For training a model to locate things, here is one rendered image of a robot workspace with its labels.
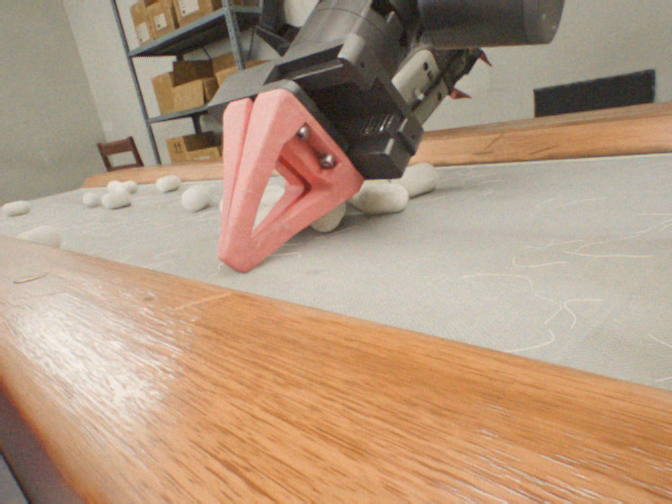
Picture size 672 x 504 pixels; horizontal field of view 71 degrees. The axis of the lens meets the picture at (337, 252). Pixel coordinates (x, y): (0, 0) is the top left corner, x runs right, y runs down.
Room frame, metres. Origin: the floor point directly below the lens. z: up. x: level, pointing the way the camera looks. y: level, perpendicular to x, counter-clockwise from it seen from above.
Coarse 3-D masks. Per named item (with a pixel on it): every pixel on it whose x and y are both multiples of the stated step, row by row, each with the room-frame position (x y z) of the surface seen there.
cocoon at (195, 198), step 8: (184, 192) 0.43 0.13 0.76; (192, 192) 0.43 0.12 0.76; (200, 192) 0.43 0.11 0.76; (208, 192) 0.44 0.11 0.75; (184, 200) 0.42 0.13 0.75; (192, 200) 0.42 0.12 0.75; (200, 200) 0.43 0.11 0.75; (208, 200) 0.44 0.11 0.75; (192, 208) 0.42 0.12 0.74; (200, 208) 0.43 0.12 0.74
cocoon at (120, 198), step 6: (114, 192) 0.58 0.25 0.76; (120, 192) 0.58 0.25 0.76; (126, 192) 0.59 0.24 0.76; (102, 198) 0.57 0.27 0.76; (108, 198) 0.57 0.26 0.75; (114, 198) 0.57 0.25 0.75; (120, 198) 0.58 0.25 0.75; (126, 198) 0.58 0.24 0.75; (108, 204) 0.57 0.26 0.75; (114, 204) 0.57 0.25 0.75; (120, 204) 0.58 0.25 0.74; (126, 204) 0.59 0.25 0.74
